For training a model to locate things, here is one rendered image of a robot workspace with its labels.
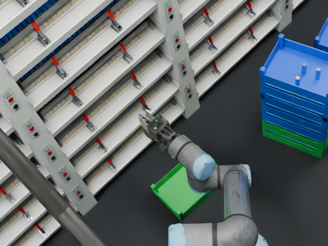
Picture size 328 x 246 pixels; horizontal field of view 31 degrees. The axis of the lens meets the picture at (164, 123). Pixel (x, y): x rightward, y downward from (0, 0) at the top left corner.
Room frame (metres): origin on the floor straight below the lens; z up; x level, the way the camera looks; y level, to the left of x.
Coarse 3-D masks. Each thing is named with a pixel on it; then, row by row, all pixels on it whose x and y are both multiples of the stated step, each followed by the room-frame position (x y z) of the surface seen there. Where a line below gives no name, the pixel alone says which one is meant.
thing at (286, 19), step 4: (280, 0) 1.86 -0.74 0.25; (276, 4) 1.89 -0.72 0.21; (280, 4) 1.86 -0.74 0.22; (276, 8) 1.89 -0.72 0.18; (280, 8) 1.86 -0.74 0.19; (288, 8) 1.90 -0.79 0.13; (280, 12) 1.87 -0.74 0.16; (284, 12) 1.88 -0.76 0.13; (288, 12) 1.90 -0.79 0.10; (284, 16) 1.88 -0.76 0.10; (288, 16) 1.90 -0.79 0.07; (280, 20) 1.87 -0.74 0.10; (284, 20) 1.88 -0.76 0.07; (288, 20) 1.90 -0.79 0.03; (280, 24) 1.87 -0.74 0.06; (284, 24) 1.88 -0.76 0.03; (276, 28) 1.89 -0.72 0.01; (280, 28) 1.87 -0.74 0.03
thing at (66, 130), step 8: (152, 56) 1.57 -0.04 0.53; (144, 64) 1.55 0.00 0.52; (128, 72) 1.53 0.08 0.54; (136, 72) 1.53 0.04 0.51; (120, 80) 1.50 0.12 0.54; (112, 88) 1.47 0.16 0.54; (104, 96) 1.45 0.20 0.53; (112, 96) 1.45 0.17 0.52; (96, 104) 1.42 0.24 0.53; (88, 112) 1.40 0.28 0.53; (96, 112) 1.40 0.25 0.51; (80, 120) 1.38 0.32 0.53; (64, 128) 1.36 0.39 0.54; (72, 128) 1.36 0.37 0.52; (56, 136) 1.33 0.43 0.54
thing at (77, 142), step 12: (156, 48) 1.60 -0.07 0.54; (156, 60) 1.57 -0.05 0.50; (168, 60) 1.55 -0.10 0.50; (156, 72) 1.51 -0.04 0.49; (132, 84) 1.49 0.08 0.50; (144, 84) 1.47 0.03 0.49; (120, 96) 1.45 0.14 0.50; (132, 96) 1.44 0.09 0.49; (96, 108) 1.42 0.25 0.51; (108, 108) 1.41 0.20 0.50; (120, 108) 1.40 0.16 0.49; (84, 120) 1.38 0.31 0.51; (96, 120) 1.37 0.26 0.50; (108, 120) 1.36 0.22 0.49; (72, 132) 1.35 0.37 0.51; (84, 132) 1.33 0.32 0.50; (96, 132) 1.33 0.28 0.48; (60, 144) 1.29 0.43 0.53; (72, 144) 1.30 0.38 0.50; (84, 144) 1.30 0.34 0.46; (72, 156) 1.27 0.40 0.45
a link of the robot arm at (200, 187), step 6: (216, 168) 0.96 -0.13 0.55; (216, 174) 0.94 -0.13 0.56; (192, 180) 0.94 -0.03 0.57; (198, 180) 0.93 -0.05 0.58; (204, 180) 0.93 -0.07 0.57; (210, 180) 0.93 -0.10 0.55; (216, 180) 0.92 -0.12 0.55; (192, 186) 0.94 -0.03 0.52; (198, 186) 0.93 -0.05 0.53; (204, 186) 0.92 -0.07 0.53; (210, 186) 0.91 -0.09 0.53; (216, 186) 0.91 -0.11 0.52; (198, 192) 0.92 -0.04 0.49; (204, 192) 0.92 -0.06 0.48
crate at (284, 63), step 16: (288, 48) 1.42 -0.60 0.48; (304, 48) 1.38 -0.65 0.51; (272, 64) 1.37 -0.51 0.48; (288, 64) 1.35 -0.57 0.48; (320, 64) 1.30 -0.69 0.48; (272, 80) 1.28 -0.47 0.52; (288, 80) 1.27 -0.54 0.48; (304, 80) 1.25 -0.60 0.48; (320, 80) 1.23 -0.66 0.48; (304, 96) 1.18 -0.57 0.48; (320, 96) 1.13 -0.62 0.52
